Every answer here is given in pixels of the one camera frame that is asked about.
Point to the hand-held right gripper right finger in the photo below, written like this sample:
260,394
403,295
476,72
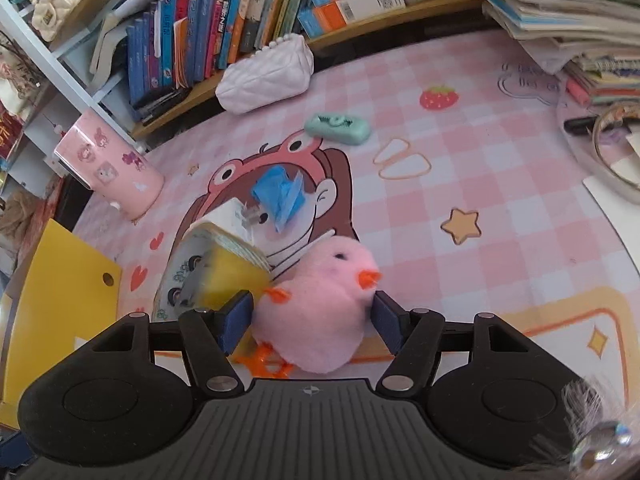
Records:
387,322

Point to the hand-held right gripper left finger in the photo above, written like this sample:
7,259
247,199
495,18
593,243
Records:
239,321

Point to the yellow printed tape roll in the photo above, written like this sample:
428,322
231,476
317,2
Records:
227,272

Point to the pink chick plush toy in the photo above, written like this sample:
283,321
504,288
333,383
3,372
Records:
320,310

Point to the white charger plug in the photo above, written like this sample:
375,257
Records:
224,215

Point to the yellow cardboard box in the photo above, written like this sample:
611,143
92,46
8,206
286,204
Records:
50,285

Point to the teal correction tape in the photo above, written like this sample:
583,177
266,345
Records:
340,129

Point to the blue crumpled plastic wrapper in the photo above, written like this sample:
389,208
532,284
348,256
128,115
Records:
277,195

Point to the pink checkered cartoon desk mat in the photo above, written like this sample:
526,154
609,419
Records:
500,240

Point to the tan rubber band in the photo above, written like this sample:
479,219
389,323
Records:
425,169
382,156

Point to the pink sticker tumbler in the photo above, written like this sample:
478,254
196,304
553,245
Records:
107,165

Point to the fluffy bead charm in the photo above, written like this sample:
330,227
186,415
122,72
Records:
595,435

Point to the beige knit cloth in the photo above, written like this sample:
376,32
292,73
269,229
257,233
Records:
17,212

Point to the white paper sheet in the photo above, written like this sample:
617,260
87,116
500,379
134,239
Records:
612,215

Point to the black marker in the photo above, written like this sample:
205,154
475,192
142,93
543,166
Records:
580,124

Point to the wooden bookshelf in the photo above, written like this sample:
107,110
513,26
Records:
350,30

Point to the white shelf unit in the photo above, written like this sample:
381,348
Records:
47,52

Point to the stack of books and papers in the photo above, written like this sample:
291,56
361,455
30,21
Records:
565,5

